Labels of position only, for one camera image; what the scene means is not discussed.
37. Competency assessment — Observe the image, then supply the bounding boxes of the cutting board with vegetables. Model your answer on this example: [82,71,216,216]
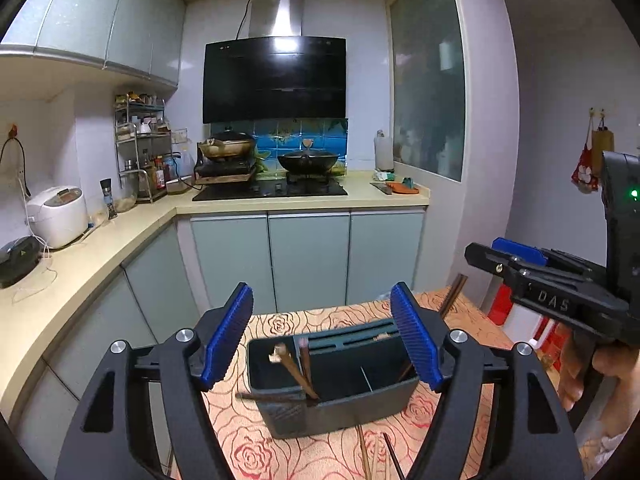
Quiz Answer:
[370,172,421,196]

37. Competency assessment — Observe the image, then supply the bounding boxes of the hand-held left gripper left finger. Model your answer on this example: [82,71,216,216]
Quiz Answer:
[55,282,256,480]

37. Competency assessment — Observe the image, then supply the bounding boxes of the black countertop appliance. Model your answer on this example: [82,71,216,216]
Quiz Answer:
[0,236,43,288]

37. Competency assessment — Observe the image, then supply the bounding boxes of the brass wok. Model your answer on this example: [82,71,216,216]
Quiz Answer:
[198,127,257,157]

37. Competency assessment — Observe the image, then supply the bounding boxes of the black steel range hood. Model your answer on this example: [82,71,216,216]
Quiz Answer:
[202,0,347,124]

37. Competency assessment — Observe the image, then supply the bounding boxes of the bunch of wooden chopsticks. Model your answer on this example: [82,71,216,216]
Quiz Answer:
[235,274,469,480]

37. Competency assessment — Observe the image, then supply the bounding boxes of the black wok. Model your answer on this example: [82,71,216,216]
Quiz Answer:
[277,137,342,173]

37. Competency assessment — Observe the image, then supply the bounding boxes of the red plastic stool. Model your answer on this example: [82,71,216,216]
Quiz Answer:
[487,285,566,361]

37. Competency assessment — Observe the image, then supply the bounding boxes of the white rice cooker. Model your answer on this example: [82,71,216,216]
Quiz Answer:
[26,186,90,250]

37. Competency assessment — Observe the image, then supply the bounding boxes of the white plastic jug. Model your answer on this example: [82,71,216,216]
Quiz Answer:
[530,320,562,352]

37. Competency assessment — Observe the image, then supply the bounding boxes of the grey kitchen cabinets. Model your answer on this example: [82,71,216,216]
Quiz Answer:
[0,0,187,88]
[0,207,431,480]

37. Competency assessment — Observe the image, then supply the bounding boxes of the white paper towel roll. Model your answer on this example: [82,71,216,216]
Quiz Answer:
[374,130,395,172]

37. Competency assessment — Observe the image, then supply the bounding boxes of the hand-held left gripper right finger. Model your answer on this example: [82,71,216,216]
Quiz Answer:
[390,282,586,480]

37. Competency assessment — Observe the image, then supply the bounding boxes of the black hanging power cable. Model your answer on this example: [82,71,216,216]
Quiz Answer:
[0,137,33,196]

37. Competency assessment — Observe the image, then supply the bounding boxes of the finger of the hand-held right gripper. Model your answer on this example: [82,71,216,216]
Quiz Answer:
[492,238,601,277]
[465,243,539,286]

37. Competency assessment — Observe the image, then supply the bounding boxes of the white power cable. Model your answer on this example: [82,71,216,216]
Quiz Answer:
[12,165,58,303]

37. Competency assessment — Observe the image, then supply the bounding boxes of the blue sea tile picture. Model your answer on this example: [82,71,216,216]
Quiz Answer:
[210,117,349,178]

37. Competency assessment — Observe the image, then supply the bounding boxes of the black range hood cable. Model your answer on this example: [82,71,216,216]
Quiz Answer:
[236,0,253,41]

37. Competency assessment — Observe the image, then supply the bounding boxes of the metal spice rack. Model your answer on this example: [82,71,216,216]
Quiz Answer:
[114,91,173,204]

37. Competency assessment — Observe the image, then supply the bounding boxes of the red hanging ornament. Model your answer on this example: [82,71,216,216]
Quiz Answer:
[571,107,615,194]

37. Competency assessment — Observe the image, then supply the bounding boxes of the grey upper kitchen cabinets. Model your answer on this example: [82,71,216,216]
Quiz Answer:
[0,0,187,88]

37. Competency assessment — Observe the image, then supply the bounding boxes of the glass bowl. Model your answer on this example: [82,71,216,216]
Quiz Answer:
[114,170,138,212]

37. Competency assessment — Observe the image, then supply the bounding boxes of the pepper grinder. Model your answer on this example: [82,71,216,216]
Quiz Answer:
[100,178,118,221]

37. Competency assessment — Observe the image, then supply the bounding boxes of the row of sauce bottles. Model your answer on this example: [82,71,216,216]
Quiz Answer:
[137,152,182,193]

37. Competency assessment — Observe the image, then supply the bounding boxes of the person's right hand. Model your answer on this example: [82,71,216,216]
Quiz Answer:
[556,334,640,413]

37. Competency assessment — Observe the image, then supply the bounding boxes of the dark grey utensil holder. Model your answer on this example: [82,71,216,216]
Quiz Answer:
[246,317,421,440]

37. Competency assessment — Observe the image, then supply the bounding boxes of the orange rose pattern tablecloth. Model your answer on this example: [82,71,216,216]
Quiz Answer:
[170,285,516,480]

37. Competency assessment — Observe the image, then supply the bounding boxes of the black gas hob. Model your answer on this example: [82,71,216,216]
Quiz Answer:
[192,178,348,202]

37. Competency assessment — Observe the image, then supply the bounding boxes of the grey lower kitchen cabinets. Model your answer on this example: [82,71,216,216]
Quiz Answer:
[0,207,431,480]

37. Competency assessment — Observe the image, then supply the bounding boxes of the black portable cooker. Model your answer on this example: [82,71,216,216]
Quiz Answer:
[194,155,258,185]

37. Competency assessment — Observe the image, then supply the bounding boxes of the frosted glass panel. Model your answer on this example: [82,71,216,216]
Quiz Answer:
[390,0,466,183]

